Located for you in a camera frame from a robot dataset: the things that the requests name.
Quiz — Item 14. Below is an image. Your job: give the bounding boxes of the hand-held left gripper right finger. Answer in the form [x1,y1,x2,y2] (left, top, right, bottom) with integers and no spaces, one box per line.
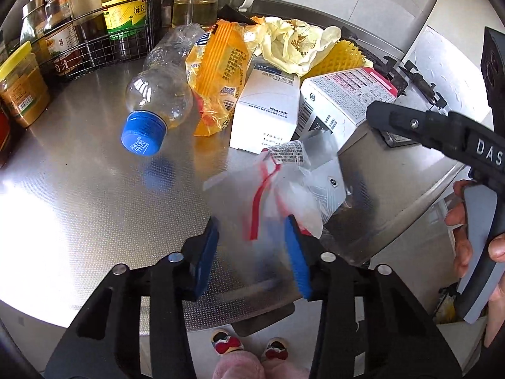
[285,214,464,379]

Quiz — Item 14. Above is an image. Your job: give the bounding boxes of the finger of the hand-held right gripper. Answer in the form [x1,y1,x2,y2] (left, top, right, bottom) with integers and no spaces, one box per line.
[365,100,466,159]

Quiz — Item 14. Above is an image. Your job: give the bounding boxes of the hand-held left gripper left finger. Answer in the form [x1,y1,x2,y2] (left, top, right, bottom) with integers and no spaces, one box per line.
[43,216,220,379]

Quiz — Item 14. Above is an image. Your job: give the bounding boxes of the clear zip bag red stripe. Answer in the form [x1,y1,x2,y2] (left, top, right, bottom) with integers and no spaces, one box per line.
[203,140,328,241]

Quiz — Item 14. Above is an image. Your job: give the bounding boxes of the person's right forearm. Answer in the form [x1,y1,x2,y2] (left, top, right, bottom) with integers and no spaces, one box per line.
[483,296,505,349]

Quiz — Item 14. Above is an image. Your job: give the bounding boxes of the person's right hand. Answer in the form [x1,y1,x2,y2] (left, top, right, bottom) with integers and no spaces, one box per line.
[444,179,505,279]

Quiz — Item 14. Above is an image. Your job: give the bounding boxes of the black stove grate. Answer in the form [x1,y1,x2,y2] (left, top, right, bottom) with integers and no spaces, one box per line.
[342,27,448,108]

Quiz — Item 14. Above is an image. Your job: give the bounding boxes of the white carton pink edge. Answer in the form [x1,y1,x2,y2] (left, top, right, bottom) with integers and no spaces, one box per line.
[298,67,399,143]

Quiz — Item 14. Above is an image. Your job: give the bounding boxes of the yellow foam fruit net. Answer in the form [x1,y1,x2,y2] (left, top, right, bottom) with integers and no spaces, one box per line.
[313,39,373,77]

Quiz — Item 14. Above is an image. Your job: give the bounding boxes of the patterned slipper red bow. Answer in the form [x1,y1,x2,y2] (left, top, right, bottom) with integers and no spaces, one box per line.
[261,337,288,362]
[209,328,245,355]

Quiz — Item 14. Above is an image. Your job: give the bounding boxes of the white medicine box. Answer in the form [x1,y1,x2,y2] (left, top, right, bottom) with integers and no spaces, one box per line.
[229,65,302,153]

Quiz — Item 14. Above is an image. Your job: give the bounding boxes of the yellow plastic bag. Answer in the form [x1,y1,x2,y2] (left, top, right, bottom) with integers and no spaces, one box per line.
[252,16,342,77]

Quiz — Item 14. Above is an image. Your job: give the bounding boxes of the clear plastic bottle blue cap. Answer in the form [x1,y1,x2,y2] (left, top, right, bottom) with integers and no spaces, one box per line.
[120,24,208,156]

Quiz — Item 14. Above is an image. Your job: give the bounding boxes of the orange snack wrapper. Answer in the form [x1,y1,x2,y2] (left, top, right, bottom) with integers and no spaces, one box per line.
[185,20,257,137]

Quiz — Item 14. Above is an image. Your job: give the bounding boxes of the plastic jar yellow lid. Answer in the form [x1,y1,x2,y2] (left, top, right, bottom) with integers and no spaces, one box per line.
[0,41,52,128]

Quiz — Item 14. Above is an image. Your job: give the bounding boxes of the sauce bottle yellow green label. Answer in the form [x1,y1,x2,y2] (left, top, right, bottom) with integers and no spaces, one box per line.
[98,0,151,40]

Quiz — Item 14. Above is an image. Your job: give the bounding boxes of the dark sauce bottle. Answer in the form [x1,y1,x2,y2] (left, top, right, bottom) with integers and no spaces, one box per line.
[67,0,107,62]

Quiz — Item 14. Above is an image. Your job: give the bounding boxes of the sauce jar red white label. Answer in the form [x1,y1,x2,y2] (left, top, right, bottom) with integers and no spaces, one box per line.
[43,0,81,72]

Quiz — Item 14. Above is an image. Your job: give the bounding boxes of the small glass jar metal lid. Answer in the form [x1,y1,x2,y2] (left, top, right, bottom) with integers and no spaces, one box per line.
[20,0,49,50]

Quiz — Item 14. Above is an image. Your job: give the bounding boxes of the black wire rack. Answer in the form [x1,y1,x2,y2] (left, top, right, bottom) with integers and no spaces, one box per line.
[24,0,162,81]

